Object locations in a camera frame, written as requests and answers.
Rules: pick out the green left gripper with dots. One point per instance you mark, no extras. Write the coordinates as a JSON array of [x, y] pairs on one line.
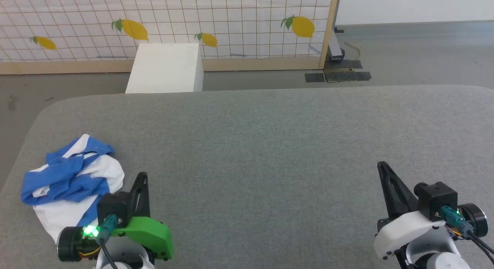
[[150, 232]]

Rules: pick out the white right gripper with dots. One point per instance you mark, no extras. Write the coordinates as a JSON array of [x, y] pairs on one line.
[[405, 228]]

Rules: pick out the blue and white shirt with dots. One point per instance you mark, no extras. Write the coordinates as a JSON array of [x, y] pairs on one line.
[[61, 180]]

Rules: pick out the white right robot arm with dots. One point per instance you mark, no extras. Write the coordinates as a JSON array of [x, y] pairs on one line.
[[472, 219]]

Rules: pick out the large black floor mat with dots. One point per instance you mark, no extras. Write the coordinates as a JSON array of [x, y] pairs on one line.
[[347, 74]]

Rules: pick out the white rectangular box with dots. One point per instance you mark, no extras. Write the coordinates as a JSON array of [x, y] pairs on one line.
[[166, 68]]

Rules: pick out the small black floor mat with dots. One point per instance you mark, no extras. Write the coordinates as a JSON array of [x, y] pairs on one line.
[[314, 77]]

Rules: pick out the grey metal board foot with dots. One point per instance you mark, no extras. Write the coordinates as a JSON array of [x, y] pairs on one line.
[[335, 49]]

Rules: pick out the white partition board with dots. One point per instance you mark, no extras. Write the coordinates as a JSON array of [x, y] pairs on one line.
[[417, 6]]

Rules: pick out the lemon print grid panel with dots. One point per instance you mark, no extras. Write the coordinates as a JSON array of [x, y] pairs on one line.
[[247, 26]]

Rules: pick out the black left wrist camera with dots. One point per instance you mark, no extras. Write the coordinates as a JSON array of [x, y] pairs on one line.
[[114, 205]]

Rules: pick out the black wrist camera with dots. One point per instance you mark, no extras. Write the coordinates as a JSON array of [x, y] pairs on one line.
[[438, 197], [114, 205]]

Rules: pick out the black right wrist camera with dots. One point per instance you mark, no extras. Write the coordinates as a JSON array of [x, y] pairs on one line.
[[438, 197]]

